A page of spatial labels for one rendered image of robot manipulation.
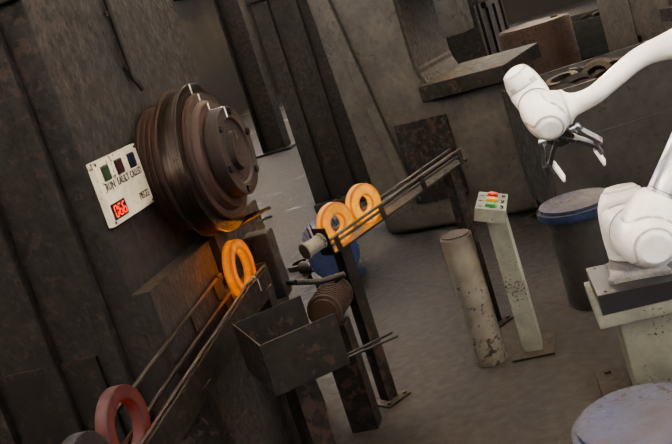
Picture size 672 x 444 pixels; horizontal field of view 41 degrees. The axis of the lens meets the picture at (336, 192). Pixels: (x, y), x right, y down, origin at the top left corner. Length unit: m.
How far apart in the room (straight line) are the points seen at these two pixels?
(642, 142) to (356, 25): 1.79
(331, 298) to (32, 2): 1.37
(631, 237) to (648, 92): 2.21
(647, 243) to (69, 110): 1.57
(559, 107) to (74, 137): 1.30
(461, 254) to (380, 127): 2.22
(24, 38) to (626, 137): 3.13
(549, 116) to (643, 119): 2.24
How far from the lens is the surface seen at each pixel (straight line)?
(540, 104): 2.56
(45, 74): 2.46
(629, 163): 4.75
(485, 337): 3.46
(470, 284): 3.39
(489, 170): 5.33
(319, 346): 2.27
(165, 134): 2.66
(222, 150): 2.68
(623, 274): 2.86
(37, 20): 2.49
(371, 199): 3.39
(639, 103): 4.73
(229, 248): 2.84
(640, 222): 2.60
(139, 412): 2.20
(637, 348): 2.91
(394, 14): 5.33
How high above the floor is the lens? 1.41
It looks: 10 degrees down
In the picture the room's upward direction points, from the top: 18 degrees counter-clockwise
